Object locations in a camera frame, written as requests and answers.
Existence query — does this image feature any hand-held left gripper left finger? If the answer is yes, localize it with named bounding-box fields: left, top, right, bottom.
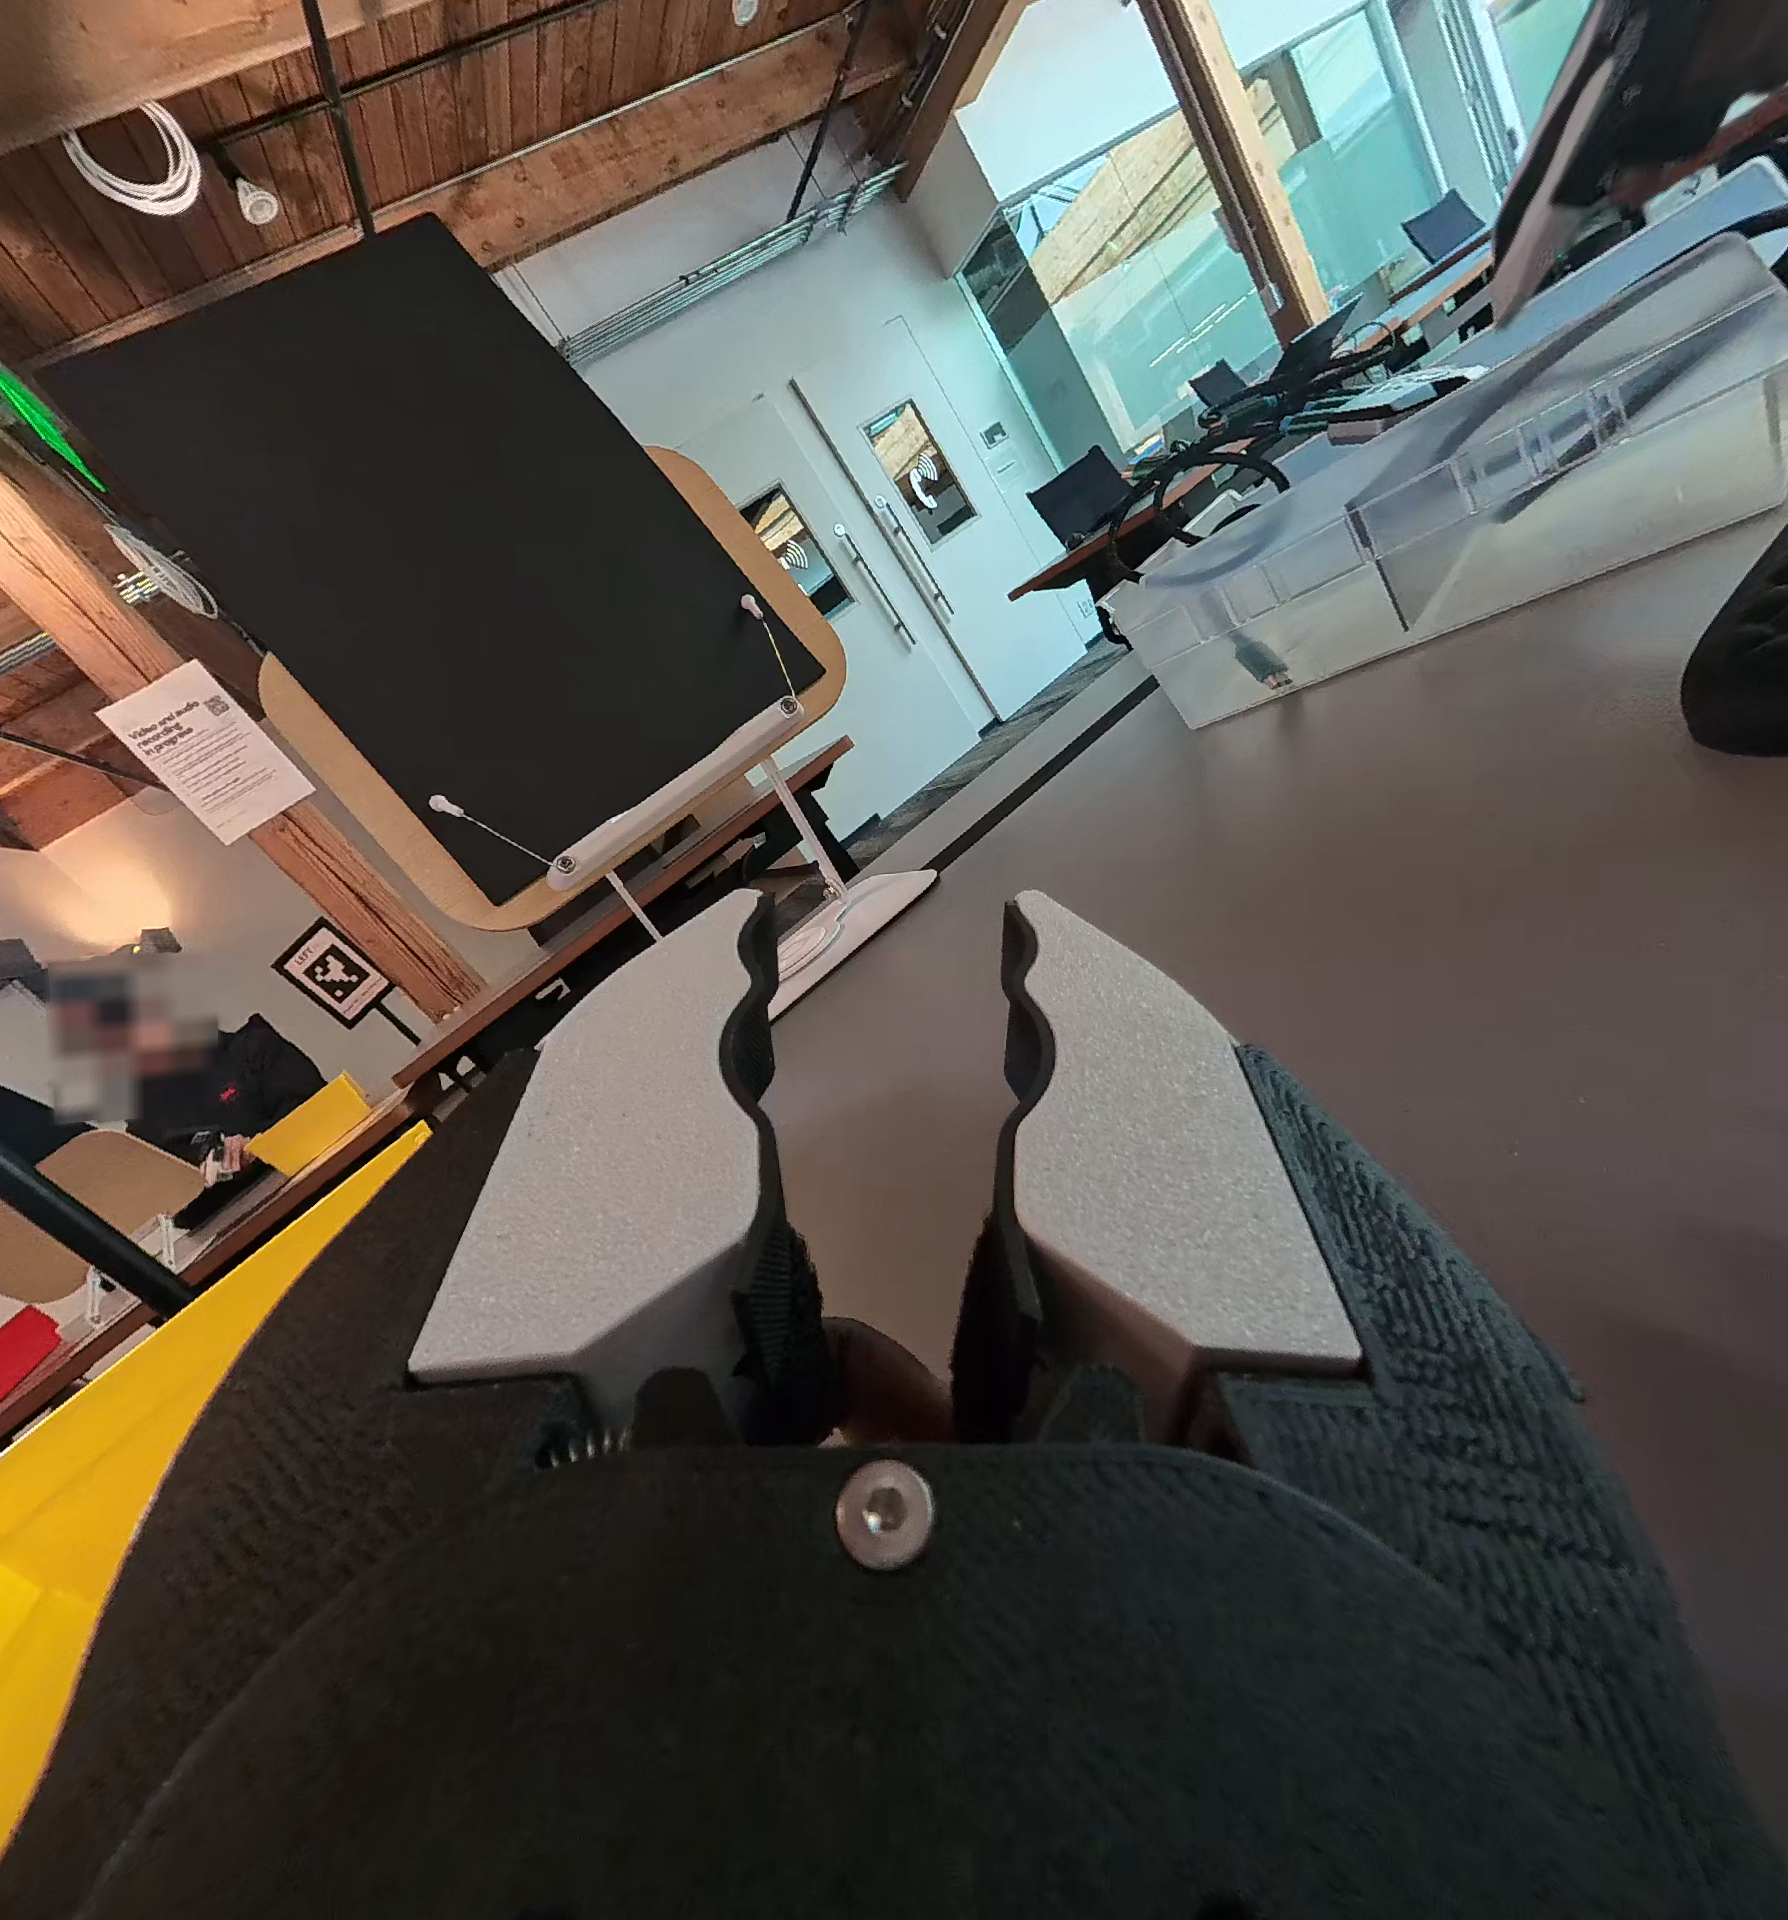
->
left=405, top=888, right=835, bottom=1442

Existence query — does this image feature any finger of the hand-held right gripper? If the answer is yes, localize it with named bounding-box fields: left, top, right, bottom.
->
left=1492, top=0, right=1648, bottom=327

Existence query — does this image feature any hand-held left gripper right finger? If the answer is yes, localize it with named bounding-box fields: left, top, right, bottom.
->
left=955, top=888, right=1366, bottom=1442

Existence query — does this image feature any yellow plastic bin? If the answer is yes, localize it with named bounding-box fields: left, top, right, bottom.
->
left=0, top=1118, right=435, bottom=1920

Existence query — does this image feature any person's left hand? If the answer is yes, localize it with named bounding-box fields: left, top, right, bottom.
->
left=827, top=1317, right=959, bottom=1444

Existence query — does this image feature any small yellow bin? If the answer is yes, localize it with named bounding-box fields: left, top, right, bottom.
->
left=241, top=1071, right=373, bottom=1180

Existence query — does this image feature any clear plastic tray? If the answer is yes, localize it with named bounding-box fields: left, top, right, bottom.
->
left=1097, top=232, right=1788, bottom=731

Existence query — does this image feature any black office chair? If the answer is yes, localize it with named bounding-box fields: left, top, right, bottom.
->
left=1026, top=445, right=1138, bottom=552

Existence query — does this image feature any white paper notice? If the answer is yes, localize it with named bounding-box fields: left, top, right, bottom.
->
left=95, top=658, right=318, bottom=845

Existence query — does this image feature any black board on white stand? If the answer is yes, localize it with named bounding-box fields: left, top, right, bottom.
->
left=31, top=210, right=942, bottom=1025

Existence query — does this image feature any green exit sign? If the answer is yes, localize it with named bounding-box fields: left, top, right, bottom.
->
left=0, top=348, right=108, bottom=497

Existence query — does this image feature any white cable coil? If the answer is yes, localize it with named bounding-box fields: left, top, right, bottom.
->
left=61, top=101, right=205, bottom=218
left=107, top=525, right=220, bottom=619

